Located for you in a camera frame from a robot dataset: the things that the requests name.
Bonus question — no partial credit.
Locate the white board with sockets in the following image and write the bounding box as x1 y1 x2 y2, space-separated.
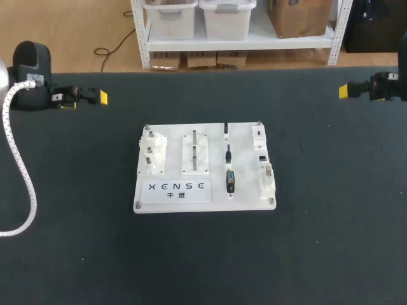
132 120 278 215

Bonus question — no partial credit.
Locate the black floor cable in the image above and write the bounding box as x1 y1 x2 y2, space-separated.
93 10 137 74

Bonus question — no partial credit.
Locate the white plastic storage bin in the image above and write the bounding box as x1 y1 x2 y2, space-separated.
198 0 257 41
142 0 199 41

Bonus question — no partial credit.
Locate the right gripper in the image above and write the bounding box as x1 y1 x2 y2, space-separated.
338 31 407 103

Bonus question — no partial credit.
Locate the white cable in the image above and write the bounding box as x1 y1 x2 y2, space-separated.
0 79 39 238

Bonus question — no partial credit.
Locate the large brown cardboard box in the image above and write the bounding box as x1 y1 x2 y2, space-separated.
266 0 333 39

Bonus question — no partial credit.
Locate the white metal shelf rack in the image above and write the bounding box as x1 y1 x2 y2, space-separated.
130 0 354 69

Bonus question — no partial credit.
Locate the small brown cardboard box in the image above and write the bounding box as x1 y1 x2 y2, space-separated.
186 51 217 69
149 51 181 71
216 50 249 69

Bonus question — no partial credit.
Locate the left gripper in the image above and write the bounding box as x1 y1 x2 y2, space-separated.
10 40 109 112

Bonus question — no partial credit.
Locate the black multi-pin plug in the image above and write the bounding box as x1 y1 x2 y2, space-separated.
225 169 237 194

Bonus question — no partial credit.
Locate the black cabinet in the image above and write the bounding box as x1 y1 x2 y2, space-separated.
342 0 407 54

